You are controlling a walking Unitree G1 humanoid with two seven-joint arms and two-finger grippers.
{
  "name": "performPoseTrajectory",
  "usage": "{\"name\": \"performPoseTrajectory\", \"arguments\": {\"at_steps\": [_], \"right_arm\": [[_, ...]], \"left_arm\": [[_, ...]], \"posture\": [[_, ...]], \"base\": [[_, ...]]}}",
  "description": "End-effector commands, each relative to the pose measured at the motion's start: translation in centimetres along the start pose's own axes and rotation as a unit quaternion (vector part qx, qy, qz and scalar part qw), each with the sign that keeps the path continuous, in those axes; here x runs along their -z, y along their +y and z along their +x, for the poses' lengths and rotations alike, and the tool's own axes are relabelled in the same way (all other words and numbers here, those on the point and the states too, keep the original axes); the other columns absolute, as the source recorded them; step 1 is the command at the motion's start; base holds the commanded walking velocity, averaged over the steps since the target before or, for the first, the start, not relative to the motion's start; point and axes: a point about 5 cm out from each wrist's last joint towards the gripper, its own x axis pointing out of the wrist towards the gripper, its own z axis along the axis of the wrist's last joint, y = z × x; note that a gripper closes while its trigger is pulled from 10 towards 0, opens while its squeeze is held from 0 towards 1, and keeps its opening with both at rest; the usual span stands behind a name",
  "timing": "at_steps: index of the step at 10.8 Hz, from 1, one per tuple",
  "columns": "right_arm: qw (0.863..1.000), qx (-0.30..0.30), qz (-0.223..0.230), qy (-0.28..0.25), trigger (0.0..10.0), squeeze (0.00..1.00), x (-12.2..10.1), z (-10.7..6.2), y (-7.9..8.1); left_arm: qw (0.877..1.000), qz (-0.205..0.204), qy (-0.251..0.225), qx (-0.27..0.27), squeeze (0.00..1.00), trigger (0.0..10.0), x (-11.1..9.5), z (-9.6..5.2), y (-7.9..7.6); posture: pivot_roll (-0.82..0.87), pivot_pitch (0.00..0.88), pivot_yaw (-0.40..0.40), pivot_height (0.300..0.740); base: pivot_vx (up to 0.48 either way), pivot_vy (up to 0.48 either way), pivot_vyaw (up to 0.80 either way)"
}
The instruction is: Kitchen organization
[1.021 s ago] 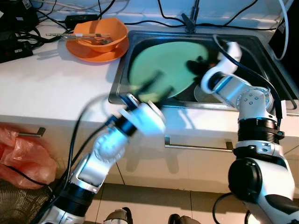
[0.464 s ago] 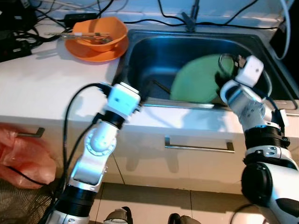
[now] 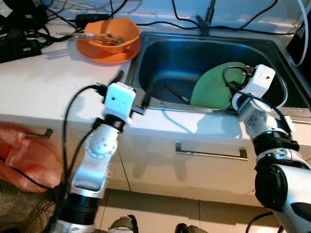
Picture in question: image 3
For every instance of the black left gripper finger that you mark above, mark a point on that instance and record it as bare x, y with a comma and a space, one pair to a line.
118, 76
146, 99

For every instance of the green plate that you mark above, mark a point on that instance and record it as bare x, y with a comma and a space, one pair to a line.
209, 92

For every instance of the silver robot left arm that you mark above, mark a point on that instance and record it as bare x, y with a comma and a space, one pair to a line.
97, 155

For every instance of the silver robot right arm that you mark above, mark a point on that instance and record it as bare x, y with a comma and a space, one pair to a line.
286, 189

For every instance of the white kitchen cabinet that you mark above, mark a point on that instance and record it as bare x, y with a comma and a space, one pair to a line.
194, 174

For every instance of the orange plate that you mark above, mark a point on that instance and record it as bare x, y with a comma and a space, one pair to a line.
112, 58

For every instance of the orange bowl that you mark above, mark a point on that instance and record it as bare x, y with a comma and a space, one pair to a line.
116, 26

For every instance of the long silver utensil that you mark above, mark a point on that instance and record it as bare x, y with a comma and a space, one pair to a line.
87, 37

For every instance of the stainless steel sink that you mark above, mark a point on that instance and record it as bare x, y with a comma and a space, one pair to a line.
180, 58

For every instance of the black rectangular object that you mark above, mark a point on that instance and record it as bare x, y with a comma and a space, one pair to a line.
299, 46

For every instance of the black power adapter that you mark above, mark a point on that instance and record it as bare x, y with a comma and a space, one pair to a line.
92, 18

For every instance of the metal faucet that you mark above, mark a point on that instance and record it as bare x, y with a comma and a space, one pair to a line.
208, 17

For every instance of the black power strip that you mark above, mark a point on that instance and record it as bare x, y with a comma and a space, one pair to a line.
19, 51

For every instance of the black electronics box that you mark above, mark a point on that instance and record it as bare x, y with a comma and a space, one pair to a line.
22, 14

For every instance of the orange plastic bag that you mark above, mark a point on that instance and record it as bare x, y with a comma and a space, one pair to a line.
29, 155

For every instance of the robot right leg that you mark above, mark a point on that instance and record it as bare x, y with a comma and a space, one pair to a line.
192, 229

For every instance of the floor fan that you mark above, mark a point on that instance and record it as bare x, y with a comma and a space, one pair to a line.
24, 208

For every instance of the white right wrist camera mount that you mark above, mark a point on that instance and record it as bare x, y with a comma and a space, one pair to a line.
260, 82

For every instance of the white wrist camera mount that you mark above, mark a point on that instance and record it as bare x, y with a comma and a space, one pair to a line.
260, 82
119, 99

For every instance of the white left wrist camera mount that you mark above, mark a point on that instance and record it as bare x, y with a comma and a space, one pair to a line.
119, 99

